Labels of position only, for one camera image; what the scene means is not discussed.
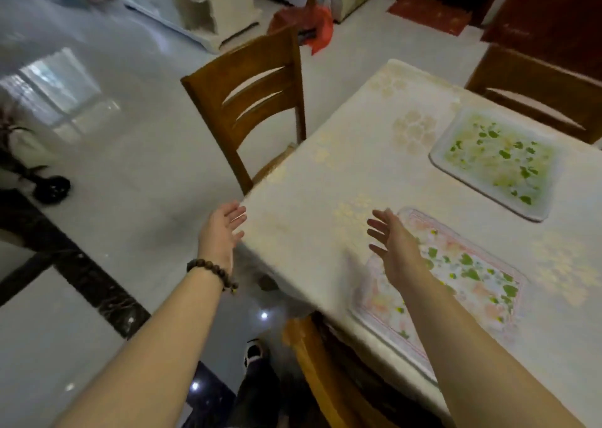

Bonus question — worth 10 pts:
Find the person's left hand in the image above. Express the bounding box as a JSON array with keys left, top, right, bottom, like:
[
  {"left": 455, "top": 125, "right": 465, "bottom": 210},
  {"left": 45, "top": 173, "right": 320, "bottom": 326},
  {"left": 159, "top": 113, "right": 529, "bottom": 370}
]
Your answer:
[{"left": 197, "top": 200, "right": 248, "bottom": 273}]

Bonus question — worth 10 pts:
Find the brown beaded bracelet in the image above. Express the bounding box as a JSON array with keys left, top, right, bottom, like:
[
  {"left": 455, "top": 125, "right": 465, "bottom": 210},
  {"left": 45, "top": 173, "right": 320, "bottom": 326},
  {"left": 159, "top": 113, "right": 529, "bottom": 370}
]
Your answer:
[{"left": 186, "top": 258, "right": 239, "bottom": 295}]

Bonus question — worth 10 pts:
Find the black and white shoe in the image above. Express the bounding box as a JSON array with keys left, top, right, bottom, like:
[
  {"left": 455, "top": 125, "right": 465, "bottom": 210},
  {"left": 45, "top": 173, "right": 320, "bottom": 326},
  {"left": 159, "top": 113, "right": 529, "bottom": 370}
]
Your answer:
[{"left": 243, "top": 339, "right": 265, "bottom": 366}]

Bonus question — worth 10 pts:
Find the person's leg in dark trousers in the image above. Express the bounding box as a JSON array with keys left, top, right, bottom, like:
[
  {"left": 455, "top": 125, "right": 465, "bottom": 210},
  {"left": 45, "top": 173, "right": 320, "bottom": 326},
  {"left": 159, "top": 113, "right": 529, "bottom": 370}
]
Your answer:
[{"left": 226, "top": 357, "right": 302, "bottom": 428}]

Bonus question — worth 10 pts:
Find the pink floral tray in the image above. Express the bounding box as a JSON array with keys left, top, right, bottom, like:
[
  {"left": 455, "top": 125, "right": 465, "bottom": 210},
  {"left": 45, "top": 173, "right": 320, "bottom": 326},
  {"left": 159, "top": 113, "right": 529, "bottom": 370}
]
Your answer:
[{"left": 349, "top": 208, "right": 528, "bottom": 383}]

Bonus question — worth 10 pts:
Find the brown wooden chair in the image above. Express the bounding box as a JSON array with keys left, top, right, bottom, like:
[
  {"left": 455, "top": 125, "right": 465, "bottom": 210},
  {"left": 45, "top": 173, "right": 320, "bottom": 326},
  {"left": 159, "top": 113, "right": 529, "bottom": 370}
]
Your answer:
[
  {"left": 181, "top": 24, "right": 307, "bottom": 196},
  {"left": 282, "top": 312, "right": 452, "bottom": 428},
  {"left": 465, "top": 42, "right": 602, "bottom": 145}
]

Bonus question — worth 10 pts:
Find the red doormat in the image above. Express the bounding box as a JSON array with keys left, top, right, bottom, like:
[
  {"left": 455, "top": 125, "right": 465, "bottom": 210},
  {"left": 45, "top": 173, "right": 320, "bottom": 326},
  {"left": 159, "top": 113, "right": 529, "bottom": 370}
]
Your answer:
[{"left": 387, "top": 0, "right": 473, "bottom": 37}]

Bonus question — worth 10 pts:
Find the white low cabinet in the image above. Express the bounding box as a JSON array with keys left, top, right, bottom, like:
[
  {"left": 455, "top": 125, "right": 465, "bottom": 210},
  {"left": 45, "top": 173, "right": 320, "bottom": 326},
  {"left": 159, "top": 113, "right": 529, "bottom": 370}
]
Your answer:
[{"left": 117, "top": 0, "right": 263, "bottom": 55}]

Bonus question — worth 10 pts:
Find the person's left forearm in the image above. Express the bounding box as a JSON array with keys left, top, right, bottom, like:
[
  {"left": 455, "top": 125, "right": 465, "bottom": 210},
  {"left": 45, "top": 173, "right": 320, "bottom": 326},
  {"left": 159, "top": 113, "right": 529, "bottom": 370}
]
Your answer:
[{"left": 52, "top": 265, "right": 234, "bottom": 428}]

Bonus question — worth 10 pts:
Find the dark red wooden door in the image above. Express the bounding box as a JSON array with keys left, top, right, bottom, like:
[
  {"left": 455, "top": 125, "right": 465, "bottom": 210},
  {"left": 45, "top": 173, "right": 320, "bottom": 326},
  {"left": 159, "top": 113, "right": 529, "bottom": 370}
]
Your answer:
[{"left": 481, "top": 0, "right": 602, "bottom": 81}]

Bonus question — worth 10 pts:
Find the red plastic bag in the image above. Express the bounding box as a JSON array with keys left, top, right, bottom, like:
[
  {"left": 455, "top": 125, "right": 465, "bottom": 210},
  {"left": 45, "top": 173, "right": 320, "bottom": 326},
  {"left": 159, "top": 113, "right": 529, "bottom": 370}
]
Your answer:
[{"left": 267, "top": 4, "right": 335, "bottom": 56}]

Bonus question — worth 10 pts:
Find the green floral tray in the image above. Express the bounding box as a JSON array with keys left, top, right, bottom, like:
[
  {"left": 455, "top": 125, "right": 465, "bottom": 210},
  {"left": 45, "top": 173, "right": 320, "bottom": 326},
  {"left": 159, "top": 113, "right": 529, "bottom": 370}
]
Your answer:
[{"left": 429, "top": 106, "right": 564, "bottom": 222}]

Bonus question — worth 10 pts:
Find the white floral tablecloth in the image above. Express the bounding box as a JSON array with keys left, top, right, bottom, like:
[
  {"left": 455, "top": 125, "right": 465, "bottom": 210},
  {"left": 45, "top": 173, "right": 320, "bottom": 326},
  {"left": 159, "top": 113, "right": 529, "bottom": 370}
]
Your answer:
[{"left": 239, "top": 58, "right": 602, "bottom": 428}]

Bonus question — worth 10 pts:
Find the person's right hand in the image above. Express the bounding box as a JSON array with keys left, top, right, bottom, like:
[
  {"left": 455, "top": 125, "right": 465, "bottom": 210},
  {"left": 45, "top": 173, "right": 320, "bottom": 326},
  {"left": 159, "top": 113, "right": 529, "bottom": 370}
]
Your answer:
[{"left": 366, "top": 208, "right": 430, "bottom": 292}]

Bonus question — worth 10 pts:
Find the person's right forearm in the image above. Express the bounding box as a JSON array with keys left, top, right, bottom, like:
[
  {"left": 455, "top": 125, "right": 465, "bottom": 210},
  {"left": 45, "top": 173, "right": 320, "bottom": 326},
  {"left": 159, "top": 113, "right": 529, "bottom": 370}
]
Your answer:
[{"left": 389, "top": 275, "right": 586, "bottom": 428}]

